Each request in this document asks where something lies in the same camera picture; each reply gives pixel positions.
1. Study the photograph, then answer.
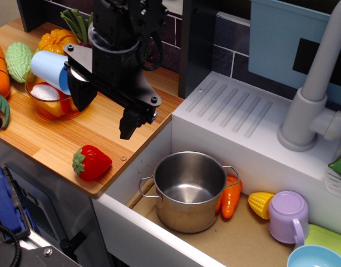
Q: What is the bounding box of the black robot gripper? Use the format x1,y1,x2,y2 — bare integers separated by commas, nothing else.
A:
64,42,161,140

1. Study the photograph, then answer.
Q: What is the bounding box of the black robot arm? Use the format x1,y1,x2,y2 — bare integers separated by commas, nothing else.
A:
64,1,167,140

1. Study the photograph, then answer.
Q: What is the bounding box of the red toy strawberry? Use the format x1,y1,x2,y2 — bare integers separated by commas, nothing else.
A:
72,145,112,181

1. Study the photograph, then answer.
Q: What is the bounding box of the stainless steel pot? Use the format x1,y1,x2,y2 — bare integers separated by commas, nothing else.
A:
149,151,240,234

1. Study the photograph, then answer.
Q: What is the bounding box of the transparent orange plastic bowl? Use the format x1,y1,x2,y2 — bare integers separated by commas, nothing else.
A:
25,74,80,120

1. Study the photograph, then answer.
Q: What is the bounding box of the white toy food piece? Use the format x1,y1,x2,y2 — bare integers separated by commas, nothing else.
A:
30,83,60,101

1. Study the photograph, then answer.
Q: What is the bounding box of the wooden counter board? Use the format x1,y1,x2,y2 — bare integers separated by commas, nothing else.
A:
0,18,185,199

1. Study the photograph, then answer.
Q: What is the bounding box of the light blue plastic cup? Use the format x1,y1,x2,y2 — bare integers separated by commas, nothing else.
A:
31,51,71,95

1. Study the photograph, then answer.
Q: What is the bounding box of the yellow toy pumpkin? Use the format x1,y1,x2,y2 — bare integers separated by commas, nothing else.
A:
38,29,78,56

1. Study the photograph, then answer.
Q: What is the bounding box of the green toy leafy vegetable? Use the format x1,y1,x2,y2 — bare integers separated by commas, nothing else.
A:
60,9,93,46

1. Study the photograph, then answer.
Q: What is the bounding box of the green toy bitter gourd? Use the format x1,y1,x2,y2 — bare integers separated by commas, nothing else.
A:
6,42,33,83

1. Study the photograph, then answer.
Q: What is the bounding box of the large orange toy vegetable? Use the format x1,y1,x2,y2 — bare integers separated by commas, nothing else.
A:
0,46,11,98

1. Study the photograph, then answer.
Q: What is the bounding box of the white toy sink unit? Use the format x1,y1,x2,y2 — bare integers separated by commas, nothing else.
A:
93,72,341,266

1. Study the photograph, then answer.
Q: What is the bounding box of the blue clamp device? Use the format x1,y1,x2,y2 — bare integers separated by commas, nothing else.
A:
0,166,31,239

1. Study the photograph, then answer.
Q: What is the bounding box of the orange toy carrot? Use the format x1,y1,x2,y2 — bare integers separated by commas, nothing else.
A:
215,176,243,219

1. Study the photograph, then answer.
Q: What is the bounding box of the yellow toy corn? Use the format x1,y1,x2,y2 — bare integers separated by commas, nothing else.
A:
248,192,274,220

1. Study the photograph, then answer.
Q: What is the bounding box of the light blue backsplash panel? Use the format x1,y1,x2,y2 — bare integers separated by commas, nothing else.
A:
248,1,330,89

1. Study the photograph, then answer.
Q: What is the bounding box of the grey toy faucet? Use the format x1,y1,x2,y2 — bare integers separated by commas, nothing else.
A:
277,1,341,152

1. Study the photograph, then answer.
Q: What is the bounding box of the purple plastic mug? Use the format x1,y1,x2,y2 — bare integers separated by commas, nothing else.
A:
269,191,310,246

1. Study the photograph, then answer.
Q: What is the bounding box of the white slotted spatula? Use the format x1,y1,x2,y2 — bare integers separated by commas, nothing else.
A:
324,139,341,200

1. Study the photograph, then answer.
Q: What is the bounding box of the green plastic plate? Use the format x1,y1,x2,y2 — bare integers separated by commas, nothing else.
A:
304,224,341,256

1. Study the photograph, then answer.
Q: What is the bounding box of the light blue plastic bowl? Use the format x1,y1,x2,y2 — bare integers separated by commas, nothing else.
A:
286,245,341,267

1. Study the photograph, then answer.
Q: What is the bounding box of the dark grey shelf post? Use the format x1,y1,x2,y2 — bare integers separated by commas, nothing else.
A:
179,1,220,98

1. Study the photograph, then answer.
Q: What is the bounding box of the black coiled cable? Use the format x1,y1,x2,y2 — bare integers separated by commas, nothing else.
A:
0,222,22,267

